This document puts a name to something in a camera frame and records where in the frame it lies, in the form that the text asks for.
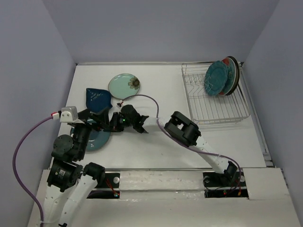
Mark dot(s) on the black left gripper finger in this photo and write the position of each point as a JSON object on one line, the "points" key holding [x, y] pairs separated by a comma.
{"points": [[102, 119], [84, 115]]}

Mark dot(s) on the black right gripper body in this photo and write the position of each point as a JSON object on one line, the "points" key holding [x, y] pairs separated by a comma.
{"points": [[119, 118]]}

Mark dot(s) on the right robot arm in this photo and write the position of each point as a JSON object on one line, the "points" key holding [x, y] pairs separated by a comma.
{"points": [[180, 129]]}

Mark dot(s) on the navy blue leaf-shaped dish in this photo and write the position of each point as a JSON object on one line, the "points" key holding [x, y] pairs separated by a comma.
{"points": [[97, 100]]}

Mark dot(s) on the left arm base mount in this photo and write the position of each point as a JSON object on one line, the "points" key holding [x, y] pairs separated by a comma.
{"points": [[108, 189]]}

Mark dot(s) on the red plate with teal flower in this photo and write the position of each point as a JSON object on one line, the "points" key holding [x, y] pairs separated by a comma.
{"points": [[231, 73]]}

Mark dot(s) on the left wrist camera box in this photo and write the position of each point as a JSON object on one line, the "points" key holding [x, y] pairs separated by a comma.
{"points": [[69, 115]]}

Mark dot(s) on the teal scalloped plate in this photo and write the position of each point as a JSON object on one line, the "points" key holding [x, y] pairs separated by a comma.
{"points": [[215, 78]]}

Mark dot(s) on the metal wire dish rack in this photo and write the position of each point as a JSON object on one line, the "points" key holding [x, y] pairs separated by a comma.
{"points": [[208, 110]]}

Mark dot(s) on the small dark teal round plate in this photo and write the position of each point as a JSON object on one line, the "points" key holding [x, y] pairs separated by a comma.
{"points": [[89, 140]]}

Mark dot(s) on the light green flower plate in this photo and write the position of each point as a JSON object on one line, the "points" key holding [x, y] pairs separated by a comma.
{"points": [[124, 85]]}

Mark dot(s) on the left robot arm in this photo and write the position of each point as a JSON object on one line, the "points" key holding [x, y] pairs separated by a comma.
{"points": [[69, 183]]}

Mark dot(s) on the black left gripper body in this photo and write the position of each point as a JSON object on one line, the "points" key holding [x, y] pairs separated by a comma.
{"points": [[89, 127]]}

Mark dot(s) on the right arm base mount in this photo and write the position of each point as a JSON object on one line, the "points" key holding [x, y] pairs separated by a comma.
{"points": [[215, 188]]}

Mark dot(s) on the cream plate with metallic rim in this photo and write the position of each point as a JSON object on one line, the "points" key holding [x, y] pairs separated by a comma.
{"points": [[237, 77]]}

